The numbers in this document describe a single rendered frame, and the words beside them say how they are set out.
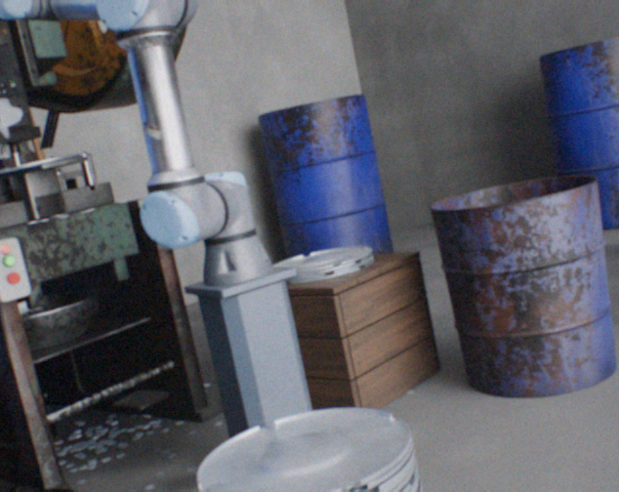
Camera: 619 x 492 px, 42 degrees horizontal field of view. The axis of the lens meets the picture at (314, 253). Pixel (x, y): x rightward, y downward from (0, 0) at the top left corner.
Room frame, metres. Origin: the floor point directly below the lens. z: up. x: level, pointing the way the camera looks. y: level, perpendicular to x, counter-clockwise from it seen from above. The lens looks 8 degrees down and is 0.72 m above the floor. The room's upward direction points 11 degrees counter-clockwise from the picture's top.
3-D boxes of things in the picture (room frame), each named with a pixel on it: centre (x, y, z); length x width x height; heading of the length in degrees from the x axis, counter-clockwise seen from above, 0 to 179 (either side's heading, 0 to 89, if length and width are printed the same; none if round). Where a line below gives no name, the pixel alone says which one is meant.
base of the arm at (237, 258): (1.72, 0.17, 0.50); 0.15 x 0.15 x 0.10
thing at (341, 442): (1.02, 0.07, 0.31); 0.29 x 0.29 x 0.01
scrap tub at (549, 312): (2.01, -0.52, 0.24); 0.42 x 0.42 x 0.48
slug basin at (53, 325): (2.19, 0.78, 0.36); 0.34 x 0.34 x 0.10
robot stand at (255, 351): (1.72, 0.17, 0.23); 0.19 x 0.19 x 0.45; 33
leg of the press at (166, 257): (2.48, 0.71, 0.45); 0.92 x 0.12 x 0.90; 49
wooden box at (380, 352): (2.18, -0.01, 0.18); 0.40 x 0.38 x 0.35; 47
